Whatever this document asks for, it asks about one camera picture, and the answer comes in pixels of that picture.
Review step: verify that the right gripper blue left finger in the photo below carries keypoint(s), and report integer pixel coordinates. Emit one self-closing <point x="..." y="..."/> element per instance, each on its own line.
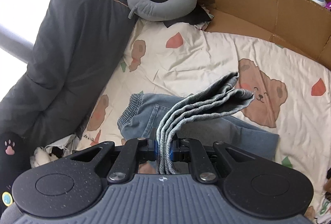
<point x="152" y="145"/>

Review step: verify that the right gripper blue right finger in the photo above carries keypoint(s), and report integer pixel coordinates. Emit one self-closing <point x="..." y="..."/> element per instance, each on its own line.
<point x="175" y="149"/>

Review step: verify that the blue-grey denim pants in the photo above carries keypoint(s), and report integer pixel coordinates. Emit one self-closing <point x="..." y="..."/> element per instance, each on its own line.
<point x="207" y="116"/>

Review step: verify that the black white patterned blanket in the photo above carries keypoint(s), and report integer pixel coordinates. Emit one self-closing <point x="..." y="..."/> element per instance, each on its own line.
<point x="54" y="151"/>

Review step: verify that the cream bear-print quilt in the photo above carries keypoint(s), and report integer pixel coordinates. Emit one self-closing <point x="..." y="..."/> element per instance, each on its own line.
<point x="288" y="121"/>

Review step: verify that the black paw-print sock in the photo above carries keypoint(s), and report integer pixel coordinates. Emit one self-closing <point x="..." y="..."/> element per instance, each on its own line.
<point x="15" y="160"/>

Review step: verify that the black cloth under neck pillow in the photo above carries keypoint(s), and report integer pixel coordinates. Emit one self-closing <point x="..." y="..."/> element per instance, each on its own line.
<point x="200" y="18"/>

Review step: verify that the dark grey pillow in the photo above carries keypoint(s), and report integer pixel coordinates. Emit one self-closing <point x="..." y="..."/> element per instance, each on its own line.
<point x="78" y="47"/>

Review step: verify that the brown cardboard sheet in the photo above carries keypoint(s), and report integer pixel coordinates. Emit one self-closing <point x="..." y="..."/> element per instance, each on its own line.
<point x="300" y="25"/>

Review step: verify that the pink white refill pouch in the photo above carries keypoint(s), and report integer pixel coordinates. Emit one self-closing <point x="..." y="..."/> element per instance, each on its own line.
<point x="328" y="6"/>

